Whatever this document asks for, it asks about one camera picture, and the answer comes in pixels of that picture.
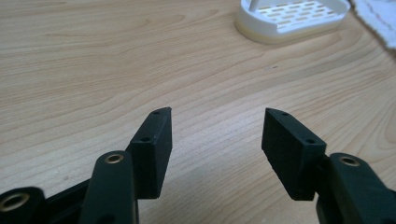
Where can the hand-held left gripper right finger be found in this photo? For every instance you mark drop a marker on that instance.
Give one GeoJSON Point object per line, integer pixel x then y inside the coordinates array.
{"type": "Point", "coordinates": [289, 155]}

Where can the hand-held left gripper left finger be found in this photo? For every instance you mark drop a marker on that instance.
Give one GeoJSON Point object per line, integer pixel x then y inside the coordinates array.
{"type": "Point", "coordinates": [152, 161]}

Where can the white slotted soap dish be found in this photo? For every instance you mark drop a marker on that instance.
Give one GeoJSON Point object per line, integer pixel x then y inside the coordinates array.
{"type": "Point", "coordinates": [289, 21]}

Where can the white towel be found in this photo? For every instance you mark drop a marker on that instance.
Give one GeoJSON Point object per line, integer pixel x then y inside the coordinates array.
{"type": "Point", "coordinates": [378, 18]}

